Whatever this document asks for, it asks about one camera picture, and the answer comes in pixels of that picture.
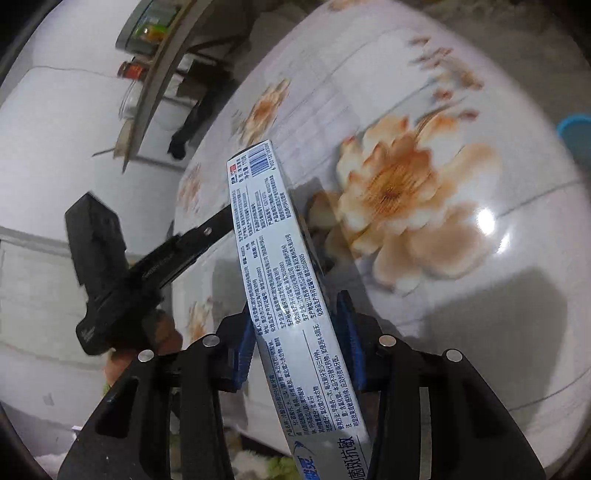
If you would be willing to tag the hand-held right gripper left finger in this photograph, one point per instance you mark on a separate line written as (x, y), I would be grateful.
(242, 350)

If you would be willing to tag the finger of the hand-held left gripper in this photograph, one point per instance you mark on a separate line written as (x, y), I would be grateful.
(207, 230)

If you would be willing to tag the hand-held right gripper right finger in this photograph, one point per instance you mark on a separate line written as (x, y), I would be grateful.
(351, 341)

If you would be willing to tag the blue toothpaste box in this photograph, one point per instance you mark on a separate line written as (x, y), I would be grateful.
(286, 277)

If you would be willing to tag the blue plastic waste basket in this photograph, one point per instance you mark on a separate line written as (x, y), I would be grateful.
(577, 138)

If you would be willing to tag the person's left hand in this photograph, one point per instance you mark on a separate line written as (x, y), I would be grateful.
(166, 334)

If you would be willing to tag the black clothing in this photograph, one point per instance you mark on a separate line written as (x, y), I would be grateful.
(184, 134)

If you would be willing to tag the bowl with chopsticks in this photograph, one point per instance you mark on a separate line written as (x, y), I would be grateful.
(117, 147)

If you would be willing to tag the glass bowl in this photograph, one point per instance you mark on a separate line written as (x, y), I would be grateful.
(129, 99)

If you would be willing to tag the grey side table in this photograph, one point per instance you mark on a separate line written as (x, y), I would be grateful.
(157, 83)

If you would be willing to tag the sauce jar red lid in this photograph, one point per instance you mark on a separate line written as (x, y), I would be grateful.
(134, 70)

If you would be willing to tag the pickle jar green lid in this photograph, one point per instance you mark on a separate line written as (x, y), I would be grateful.
(152, 31)

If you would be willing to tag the grey rice cooker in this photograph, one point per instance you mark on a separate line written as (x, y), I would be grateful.
(131, 27)

